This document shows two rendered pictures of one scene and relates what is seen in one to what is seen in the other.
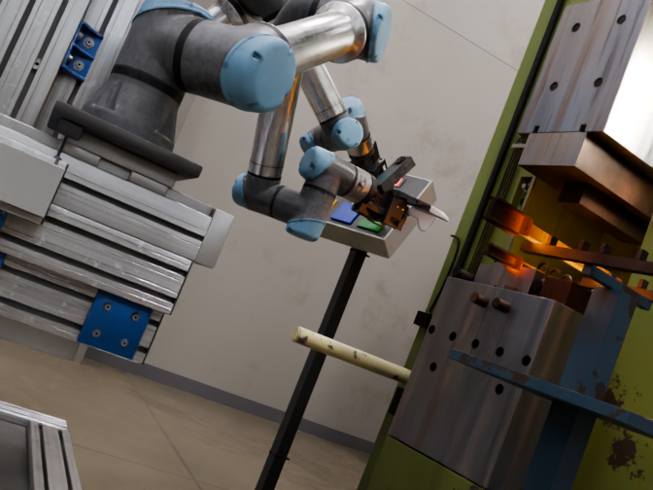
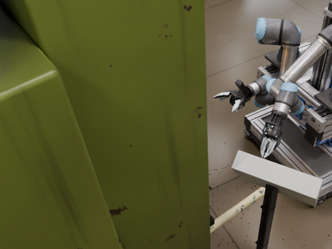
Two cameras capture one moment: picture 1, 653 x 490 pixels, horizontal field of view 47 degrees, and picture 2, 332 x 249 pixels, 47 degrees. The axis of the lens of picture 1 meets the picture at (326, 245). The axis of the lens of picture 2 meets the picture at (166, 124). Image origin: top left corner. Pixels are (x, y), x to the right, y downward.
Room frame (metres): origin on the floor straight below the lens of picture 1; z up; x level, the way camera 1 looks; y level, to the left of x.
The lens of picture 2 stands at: (3.29, -0.49, 2.40)
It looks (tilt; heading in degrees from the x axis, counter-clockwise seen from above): 44 degrees down; 181
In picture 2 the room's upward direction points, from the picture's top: 7 degrees counter-clockwise
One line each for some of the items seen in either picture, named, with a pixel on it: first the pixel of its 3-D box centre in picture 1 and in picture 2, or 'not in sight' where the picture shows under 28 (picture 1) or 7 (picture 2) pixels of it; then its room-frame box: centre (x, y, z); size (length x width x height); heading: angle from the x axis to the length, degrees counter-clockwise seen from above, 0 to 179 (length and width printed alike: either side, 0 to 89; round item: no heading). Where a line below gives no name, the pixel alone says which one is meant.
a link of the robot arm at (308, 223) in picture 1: (303, 211); (263, 97); (1.61, 0.07, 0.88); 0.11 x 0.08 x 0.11; 70
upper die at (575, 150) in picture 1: (599, 182); not in sight; (2.04, -0.63, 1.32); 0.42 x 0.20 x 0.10; 120
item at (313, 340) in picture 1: (356, 357); (235, 210); (2.18, -0.20, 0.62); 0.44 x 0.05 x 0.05; 120
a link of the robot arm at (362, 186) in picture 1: (356, 185); (251, 89); (1.64, -0.01, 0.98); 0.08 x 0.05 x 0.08; 30
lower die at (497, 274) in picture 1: (554, 302); not in sight; (2.04, -0.63, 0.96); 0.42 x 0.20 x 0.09; 120
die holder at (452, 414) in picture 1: (537, 402); not in sight; (2.00, -0.67, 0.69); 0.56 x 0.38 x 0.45; 120
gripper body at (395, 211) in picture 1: (381, 202); (241, 96); (1.69, -0.08, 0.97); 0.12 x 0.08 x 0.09; 120
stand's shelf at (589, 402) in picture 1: (576, 402); not in sight; (1.42, -0.54, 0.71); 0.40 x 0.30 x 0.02; 34
